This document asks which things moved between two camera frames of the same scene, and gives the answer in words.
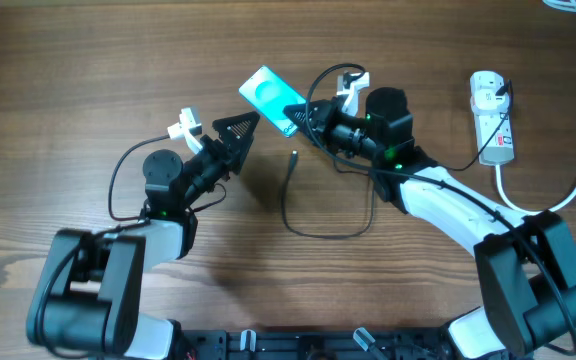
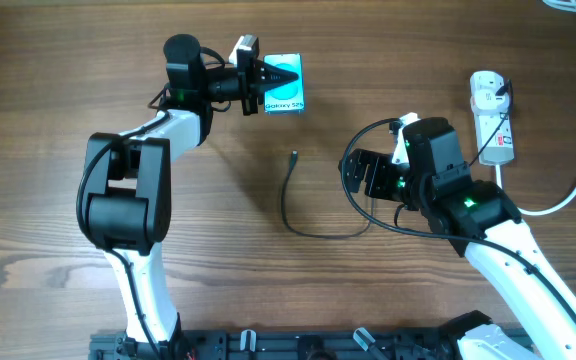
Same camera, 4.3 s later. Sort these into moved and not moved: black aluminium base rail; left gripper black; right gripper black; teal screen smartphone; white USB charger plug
Moved: teal screen smartphone; right gripper black; left gripper black
Not moved: black aluminium base rail; white USB charger plug
